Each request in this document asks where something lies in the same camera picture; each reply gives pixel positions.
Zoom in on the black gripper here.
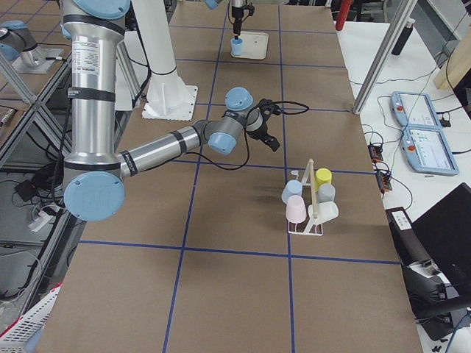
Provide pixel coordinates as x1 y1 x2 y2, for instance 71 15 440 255
230 0 255 40
245 99 280 151

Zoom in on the light blue plastic cup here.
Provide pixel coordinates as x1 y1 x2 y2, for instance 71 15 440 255
281 179 302 204

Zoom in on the yellow plastic cup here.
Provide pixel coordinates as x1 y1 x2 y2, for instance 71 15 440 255
315 168 333 187

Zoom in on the grey plastic cup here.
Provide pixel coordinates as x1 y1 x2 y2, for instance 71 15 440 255
317 183 336 204

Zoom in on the pink plastic cup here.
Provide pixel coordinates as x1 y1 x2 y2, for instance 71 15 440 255
286 195 307 224

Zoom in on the cream white cup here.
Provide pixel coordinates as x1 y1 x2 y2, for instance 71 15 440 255
308 202 339 224

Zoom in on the cream plastic tray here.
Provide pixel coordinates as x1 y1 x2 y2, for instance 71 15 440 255
234 31 269 60

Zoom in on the red bottle on desk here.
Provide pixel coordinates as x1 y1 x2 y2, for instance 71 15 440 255
335 0 353 31

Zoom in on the blue teach pendant upper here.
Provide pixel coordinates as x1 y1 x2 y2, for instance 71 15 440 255
391 91 441 128

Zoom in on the blue teach pendant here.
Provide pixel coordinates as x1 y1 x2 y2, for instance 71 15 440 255
402 126 459 176
391 91 441 128

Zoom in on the black bottle on desk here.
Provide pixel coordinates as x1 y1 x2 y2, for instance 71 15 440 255
391 18 415 56

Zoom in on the blue teach pendant lower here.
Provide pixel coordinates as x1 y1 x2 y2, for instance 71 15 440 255
402 126 459 176

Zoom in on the white perforated basket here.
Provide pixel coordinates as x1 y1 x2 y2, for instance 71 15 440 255
1 282 63 352

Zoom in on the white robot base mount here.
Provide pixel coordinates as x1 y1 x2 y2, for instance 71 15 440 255
132 0 198 121

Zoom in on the white wire cup rack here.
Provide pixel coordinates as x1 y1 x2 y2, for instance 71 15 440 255
288 159 324 237

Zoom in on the aluminium frame post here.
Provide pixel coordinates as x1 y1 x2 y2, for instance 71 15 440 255
353 0 417 115

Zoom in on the aluminium strut rack frame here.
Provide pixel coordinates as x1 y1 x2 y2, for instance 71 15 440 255
0 54 148 306

